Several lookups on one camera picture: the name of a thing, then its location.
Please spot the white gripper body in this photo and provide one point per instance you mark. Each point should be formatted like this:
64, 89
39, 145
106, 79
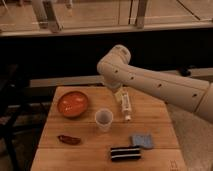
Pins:
118, 95

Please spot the orange ceramic bowl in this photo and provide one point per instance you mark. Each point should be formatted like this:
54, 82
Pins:
72, 104

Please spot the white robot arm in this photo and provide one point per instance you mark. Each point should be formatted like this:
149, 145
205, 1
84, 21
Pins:
192, 95

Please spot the white plastic bottle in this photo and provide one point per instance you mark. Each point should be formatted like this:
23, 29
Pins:
126, 106

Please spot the black white striped block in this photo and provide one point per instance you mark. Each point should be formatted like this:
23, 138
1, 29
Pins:
125, 153

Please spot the red chili pepper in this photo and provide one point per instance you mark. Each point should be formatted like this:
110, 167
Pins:
69, 140

